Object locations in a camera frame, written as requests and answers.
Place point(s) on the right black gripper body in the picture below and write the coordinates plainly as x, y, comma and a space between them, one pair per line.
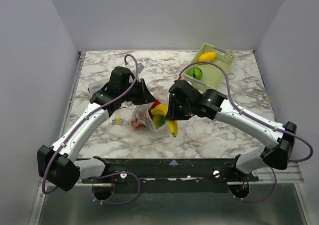
173, 108

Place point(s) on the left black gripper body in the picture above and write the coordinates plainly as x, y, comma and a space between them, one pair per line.
134, 94

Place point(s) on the yellow toy banana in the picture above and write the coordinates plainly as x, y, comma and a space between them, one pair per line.
162, 110

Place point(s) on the green toy bell pepper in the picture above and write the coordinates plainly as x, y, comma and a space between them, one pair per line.
158, 120

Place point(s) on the clear zip top bag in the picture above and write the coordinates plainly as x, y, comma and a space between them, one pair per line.
143, 113

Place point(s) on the red toy bell pepper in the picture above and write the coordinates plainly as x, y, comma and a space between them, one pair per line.
137, 124

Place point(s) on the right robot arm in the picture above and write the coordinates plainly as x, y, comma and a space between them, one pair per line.
278, 139

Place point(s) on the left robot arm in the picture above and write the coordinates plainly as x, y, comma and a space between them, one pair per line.
58, 163

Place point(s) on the red toy chili pepper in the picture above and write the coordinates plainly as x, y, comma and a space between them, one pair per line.
155, 104

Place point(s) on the clear plastic screw box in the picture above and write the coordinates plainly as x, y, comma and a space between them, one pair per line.
95, 86

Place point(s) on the cream plastic basket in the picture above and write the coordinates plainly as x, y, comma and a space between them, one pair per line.
212, 76

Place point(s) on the yellow toy lemon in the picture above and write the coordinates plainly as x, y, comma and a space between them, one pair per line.
207, 56

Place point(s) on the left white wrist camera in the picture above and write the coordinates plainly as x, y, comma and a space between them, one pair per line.
132, 67

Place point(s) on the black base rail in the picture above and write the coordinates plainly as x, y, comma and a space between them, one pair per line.
127, 176

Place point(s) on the aluminium frame rail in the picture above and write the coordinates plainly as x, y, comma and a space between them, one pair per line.
292, 174

